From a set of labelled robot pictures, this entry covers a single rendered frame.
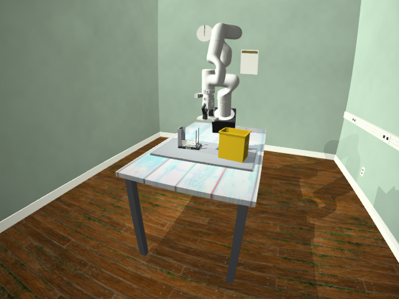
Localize yellow open-top bin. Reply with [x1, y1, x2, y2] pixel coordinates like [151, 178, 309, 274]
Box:
[218, 127, 251, 163]

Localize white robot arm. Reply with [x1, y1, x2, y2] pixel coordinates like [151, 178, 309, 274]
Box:
[195, 22, 242, 121]

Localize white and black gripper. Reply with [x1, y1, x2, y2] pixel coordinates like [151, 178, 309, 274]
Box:
[201, 94, 214, 120]

